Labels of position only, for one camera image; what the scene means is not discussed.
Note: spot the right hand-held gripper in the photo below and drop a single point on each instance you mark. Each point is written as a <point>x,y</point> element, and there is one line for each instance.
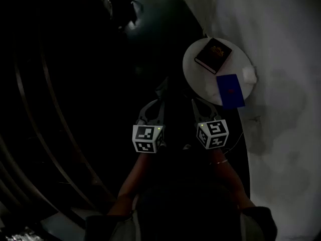
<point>213,134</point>

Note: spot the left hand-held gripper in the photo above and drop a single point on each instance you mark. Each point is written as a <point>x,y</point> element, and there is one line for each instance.
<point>146,138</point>

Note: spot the black book with gold crest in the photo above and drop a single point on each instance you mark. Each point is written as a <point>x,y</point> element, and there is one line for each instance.
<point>213,55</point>

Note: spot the person's left forearm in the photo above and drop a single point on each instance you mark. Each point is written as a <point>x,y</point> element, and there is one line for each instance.
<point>135,179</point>

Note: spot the person's right forearm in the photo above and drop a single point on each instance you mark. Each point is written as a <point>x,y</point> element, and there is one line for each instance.
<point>230,184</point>

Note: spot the blue notebook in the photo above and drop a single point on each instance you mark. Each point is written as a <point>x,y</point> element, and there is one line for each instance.
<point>230,92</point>

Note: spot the round white side table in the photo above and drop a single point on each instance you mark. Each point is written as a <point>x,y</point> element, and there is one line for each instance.
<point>195,71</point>

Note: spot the white tissue pack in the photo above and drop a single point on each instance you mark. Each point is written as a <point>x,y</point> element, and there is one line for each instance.
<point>249,74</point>

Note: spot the person's dark top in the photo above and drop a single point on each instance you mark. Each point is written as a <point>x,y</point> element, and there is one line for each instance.
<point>180,215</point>

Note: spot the black bag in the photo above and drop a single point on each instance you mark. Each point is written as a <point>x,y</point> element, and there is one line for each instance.
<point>121,1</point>

